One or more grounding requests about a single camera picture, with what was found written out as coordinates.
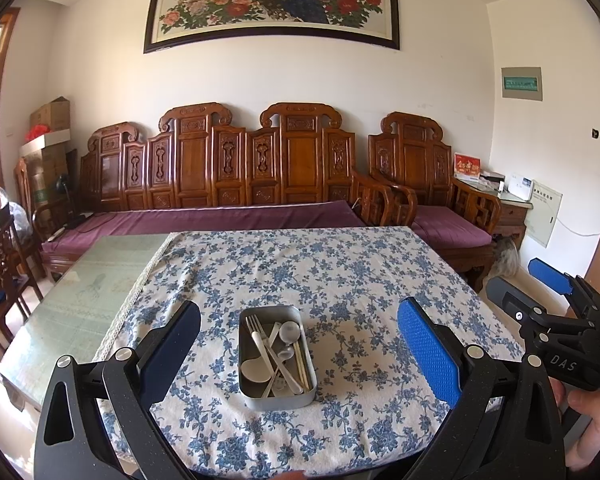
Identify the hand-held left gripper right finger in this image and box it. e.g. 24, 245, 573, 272
397, 296, 567, 480

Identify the brown cardboard box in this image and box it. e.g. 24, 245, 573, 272
29, 96, 71, 133

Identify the red gift box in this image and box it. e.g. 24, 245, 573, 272
453, 152, 482, 181

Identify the purple armchair cushion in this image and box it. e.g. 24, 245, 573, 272
412, 205, 495, 250

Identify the blue floral tablecloth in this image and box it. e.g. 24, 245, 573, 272
91, 226, 526, 478

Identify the white wall panel door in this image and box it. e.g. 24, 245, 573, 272
524, 180, 563, 248

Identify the white desk device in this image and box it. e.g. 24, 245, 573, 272
507, 174, 535, 201

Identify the beige chopstick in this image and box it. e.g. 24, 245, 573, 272
292, 342, 308, 392
296, 342, 312, 390

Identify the carved wooden armchair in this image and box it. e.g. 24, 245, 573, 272
367, 111, 503, 291

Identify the grey wall box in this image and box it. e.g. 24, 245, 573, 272
501, 66, 543, 101

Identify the wooden side table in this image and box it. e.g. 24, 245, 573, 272
495, 187, 533, 251

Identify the white plastic bag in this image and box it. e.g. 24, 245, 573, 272
490, 237, 521, 278

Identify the small white plastic spoon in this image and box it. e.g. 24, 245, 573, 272
278, 321, 302, 347

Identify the white plastic soup spoon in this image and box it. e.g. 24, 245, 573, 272
241, 327, 282, 384

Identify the white flat box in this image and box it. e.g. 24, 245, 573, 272
19, 129, 72, 157

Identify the clear plastic bag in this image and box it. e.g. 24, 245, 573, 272
0, 186, 31, 246

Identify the grey metal tin box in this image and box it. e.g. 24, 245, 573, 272
238, 305, 317, 411

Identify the white plastic fork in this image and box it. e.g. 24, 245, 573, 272
245, 314, 303, 393

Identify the purple sofa cushion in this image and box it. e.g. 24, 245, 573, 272
40, 200, 368, 261

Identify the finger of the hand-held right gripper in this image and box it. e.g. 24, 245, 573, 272
527, 257, 600, 313
486, 276, 596, 341

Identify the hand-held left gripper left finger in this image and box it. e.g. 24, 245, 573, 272
32, 300, 202, 480

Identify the carved wooden chair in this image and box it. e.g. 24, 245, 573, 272
0, 217, 43, 361

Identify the framed peacock flower painting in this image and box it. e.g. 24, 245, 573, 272
143, 0, 401, 55

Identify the person's right hand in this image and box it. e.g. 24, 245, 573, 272
551, 377, 600, 472

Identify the carved wooden sofa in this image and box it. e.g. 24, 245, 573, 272
77, 102, 396, 228

